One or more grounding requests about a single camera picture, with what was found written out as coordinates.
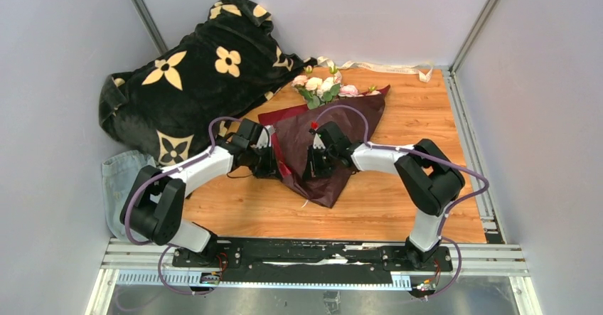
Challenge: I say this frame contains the dark red wrapping paper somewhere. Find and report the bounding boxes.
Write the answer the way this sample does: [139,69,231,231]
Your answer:
[258,86,390,208]

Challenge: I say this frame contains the pink fake flower stem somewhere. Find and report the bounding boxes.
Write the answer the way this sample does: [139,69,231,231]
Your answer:
[338,85,381,98]
[291,65,314,94]

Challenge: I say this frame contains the cream ribbon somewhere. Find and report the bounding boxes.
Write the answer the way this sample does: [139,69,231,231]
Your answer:
[317,56,434,82]

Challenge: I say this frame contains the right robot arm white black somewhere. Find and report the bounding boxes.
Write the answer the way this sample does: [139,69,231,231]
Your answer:
[303,122,465,268]

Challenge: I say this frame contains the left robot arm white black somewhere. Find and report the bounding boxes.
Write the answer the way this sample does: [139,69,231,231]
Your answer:
[119,119,281,259]

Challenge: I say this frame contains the black blanket cream flowers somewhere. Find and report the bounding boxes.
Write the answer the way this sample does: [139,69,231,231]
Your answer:
[98,0,316,166]

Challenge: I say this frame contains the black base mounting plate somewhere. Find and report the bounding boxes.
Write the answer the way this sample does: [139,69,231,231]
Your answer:
[172,237,453,284]

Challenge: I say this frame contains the light blue denim cloth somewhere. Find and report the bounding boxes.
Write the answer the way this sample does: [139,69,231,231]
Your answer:
[102,150,156,242]

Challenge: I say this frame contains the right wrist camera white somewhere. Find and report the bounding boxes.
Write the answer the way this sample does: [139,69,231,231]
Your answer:
[312,132,326,152]

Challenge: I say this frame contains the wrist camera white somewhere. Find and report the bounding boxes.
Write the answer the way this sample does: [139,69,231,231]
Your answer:
[312,132,326,152]
[257,125,274,148]

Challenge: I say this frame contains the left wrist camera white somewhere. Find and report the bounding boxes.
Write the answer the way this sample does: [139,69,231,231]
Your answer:
[257,125,274,148]

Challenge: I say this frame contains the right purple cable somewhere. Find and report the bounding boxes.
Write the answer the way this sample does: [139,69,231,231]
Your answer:
[311,105,490,299]

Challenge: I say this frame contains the aluminium frame rail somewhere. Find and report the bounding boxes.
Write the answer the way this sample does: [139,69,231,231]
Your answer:
[86,237,542,314]

